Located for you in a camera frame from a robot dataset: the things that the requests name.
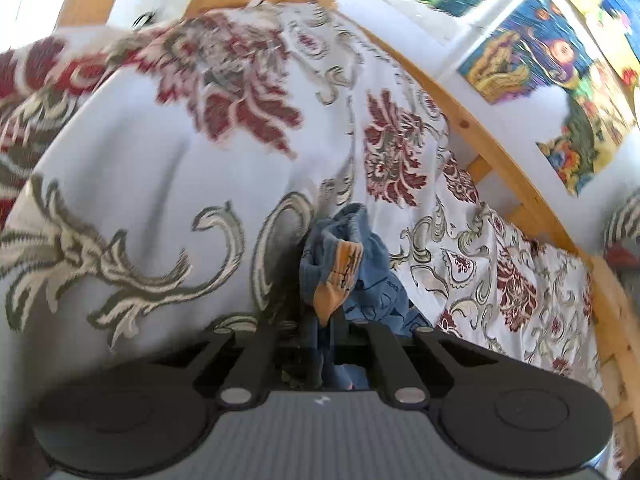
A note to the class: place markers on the white floral bedspread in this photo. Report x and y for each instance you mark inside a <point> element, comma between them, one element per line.
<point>155,183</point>

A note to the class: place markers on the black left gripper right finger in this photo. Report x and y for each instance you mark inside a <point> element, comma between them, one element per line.
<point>407,370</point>

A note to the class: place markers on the landscape wall drawing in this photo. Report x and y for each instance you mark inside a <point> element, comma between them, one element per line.
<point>600,108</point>

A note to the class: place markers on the starry night wall drawing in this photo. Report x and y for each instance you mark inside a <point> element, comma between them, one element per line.
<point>534,46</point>

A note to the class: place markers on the blue orange patterned pants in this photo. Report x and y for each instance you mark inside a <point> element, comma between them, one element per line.
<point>345,267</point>

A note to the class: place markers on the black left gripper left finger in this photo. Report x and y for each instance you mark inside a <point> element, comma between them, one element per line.
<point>237,368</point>

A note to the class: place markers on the bagged striped bedding bundle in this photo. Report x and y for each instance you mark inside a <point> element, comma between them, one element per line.
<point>621,243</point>

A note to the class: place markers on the wooden bed frame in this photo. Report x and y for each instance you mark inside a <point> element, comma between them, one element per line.
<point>617,325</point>

